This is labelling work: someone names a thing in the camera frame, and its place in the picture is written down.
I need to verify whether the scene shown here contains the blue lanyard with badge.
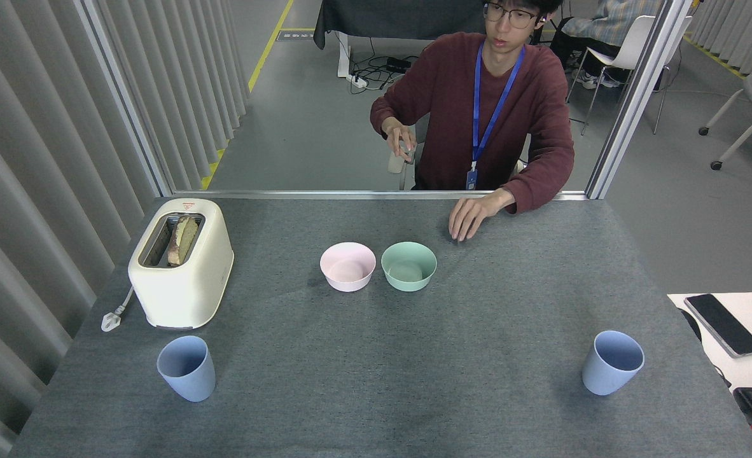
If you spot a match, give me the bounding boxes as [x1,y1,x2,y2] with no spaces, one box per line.
[466,41,527,191]

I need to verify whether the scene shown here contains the black-framed glasses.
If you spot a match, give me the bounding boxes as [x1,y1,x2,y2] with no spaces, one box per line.
[482,3,540,30]

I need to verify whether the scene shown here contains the grey office chair white arms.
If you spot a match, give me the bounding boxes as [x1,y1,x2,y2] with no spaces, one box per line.
[387,113,529,191]

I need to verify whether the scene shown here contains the bundle of floor cables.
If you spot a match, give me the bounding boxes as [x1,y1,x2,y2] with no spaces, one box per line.
[349,37,437,95]

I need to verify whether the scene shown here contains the light blue plastic cup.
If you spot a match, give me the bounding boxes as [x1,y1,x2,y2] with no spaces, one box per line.
[582,330,645,396]
[157,335,216,403]

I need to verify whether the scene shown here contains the silver frame rail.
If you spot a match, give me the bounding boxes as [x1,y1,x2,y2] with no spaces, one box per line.
[171,190,588,202]

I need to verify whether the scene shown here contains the pink plastic bowl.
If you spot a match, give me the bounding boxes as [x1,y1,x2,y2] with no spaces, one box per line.
[320,242,377,293]

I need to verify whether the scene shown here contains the person's right hand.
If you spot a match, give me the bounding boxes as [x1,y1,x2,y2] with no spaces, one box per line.
[381,116,418,160]

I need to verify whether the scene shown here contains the cream white toaster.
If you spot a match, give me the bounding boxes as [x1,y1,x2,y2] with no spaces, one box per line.
[128,198,235,331]

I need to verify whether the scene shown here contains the seated person in plaid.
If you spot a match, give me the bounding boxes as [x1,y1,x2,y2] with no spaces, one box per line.
[550,0,664,90]

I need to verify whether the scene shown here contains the white toaster cord with plug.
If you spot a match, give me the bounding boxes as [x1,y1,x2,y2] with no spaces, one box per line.
[101,286,136,333]

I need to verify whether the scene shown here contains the person's left hand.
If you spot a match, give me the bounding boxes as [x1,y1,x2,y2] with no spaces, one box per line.
[448,188,517,242]

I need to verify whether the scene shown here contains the silver frame post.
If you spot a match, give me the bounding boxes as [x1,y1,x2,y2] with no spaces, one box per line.
[74,0,175,197]
[585,0,695,200]

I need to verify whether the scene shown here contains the table with black cloth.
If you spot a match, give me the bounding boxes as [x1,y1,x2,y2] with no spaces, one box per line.
[313,0,488,79]

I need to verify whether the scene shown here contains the green plastic bowl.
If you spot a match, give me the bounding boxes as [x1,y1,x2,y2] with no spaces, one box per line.
[381,241,438,293]

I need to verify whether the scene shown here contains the black smartphone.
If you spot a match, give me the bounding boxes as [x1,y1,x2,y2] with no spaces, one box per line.
[684,293,752,359]

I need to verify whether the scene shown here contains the white plastic chair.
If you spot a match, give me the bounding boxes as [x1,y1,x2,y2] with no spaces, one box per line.
[566,14,694,136]

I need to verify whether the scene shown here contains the bread slice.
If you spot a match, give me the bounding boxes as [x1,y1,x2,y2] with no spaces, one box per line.
[167,214,199,267]

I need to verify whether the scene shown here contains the black computer mouse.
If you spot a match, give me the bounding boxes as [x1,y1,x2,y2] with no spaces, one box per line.
[677,307,704,345]

